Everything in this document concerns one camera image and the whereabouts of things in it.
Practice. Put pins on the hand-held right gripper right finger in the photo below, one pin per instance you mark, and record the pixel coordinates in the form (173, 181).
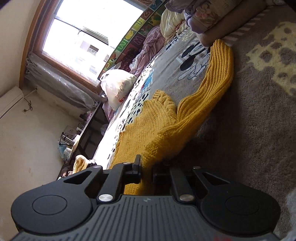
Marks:
(157, 174)

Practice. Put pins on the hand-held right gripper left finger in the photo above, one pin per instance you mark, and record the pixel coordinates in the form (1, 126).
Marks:
(138, 168)

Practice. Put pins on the yellow knitted sweater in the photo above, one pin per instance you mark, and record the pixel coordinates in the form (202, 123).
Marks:
(143, 120)

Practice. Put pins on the yellow towel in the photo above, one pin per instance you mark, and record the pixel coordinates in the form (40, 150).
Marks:
(81, 163)

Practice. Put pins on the dark side table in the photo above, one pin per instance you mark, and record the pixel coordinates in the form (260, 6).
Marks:
(92, 132)

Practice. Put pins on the white plastic bag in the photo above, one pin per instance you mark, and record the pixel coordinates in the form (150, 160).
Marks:
(116, 84)

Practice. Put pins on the cartoon printed blanket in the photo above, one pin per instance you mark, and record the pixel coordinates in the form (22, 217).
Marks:
(254, 115)

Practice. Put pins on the sheer curtain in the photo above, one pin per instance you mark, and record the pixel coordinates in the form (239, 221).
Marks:
(60, 85)

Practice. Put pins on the pink quilt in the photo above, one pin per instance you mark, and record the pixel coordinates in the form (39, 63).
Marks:
(148, 48)

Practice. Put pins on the colourful alphabet foam mat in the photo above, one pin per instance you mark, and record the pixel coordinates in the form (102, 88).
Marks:
(136, 38)

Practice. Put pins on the wooden framed window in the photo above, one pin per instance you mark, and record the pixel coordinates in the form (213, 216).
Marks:
(76, 39)

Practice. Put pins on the white air conditioner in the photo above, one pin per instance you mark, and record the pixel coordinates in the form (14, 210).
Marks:
(9, 102)

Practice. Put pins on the cream quilt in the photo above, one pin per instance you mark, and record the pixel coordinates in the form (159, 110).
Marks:
(171, 23)

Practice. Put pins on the purple garment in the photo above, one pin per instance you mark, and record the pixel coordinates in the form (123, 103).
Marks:
(182, 9)

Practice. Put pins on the pink folded cloth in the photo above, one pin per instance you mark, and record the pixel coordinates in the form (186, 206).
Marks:
(231, 20)

